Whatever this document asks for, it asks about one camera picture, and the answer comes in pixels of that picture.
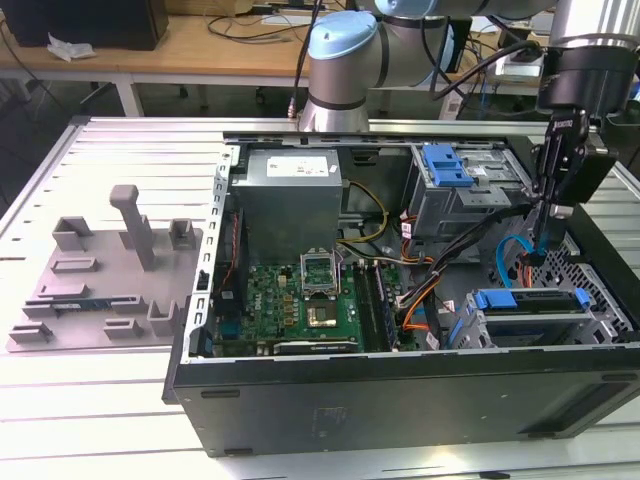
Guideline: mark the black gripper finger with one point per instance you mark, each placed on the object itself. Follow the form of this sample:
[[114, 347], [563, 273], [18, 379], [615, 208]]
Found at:
[[555, 170]]

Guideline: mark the hard disk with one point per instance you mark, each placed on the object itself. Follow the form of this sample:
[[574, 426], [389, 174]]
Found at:
[[495, 299]]

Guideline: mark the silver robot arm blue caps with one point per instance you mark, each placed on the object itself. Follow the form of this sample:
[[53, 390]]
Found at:
[[350, 60]]

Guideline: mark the grey metal disk bay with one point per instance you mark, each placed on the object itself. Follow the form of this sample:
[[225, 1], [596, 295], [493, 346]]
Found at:
[[600, 325]]

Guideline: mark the blue plastic drive latch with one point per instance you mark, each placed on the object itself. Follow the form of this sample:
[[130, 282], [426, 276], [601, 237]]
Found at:
[[445, 165]]

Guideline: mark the grey optical drive cage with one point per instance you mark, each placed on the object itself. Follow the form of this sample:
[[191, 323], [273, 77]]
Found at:
[[450, 210]]

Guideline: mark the RAM stick in slot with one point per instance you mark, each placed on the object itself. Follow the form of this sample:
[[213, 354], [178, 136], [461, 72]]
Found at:
[[387, 310]]

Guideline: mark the grey power supply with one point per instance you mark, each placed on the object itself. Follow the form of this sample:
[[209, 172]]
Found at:
[[285, 210]]

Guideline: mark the CPU socket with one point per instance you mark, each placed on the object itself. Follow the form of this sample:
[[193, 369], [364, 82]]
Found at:
[[322, 314]]

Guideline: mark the graphics card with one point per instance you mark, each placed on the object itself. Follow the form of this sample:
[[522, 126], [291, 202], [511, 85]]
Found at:
[[315, 346]]

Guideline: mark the green motherboard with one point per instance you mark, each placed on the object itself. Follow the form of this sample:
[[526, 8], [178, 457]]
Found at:
[[280, 300]]

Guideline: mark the black PC case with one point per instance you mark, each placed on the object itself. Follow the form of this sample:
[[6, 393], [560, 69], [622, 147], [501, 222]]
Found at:
[[350, 410]]

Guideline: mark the wooden desk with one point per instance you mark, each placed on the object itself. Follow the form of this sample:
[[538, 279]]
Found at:
[[150, 57]]

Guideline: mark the grey parts rack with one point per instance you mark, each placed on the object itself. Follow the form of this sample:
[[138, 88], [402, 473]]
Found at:
[[100, 280]]

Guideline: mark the large black box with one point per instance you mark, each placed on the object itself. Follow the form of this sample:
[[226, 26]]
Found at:
[[85, 22]]

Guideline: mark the RAM stick on rack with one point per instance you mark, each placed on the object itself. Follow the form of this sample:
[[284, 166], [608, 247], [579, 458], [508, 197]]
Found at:
[[80, 304]]

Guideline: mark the white plastic bag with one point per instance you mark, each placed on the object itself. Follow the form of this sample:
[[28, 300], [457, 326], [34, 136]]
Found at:
[[70, 49]]

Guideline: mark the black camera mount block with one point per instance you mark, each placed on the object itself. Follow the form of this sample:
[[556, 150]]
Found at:
[[590, 175]]

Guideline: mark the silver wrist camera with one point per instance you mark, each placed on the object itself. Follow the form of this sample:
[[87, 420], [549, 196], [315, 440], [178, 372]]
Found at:
[[517, 67]]

